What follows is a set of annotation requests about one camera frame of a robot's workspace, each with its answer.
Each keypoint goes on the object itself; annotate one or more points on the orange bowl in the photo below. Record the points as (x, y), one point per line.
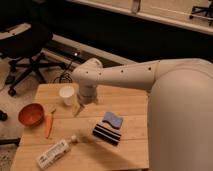
(31, 114)

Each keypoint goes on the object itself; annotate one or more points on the black office chair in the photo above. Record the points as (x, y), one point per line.
(22, 37)

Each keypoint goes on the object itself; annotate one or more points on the white glue bottle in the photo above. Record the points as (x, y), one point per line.
(56, 151)

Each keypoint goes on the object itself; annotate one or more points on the white paper cup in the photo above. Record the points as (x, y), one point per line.
(67, 94)

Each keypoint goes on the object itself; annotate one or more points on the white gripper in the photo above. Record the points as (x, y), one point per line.
(86, 94)

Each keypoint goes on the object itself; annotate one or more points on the orange carrot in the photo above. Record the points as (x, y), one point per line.
(49, 122)

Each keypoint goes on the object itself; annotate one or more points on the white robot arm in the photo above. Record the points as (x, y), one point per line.
(180, 107)

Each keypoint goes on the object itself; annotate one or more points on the blue sponge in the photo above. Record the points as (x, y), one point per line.
(113, 120)

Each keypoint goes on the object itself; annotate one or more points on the far office chair base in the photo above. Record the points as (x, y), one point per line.
(207, 11)

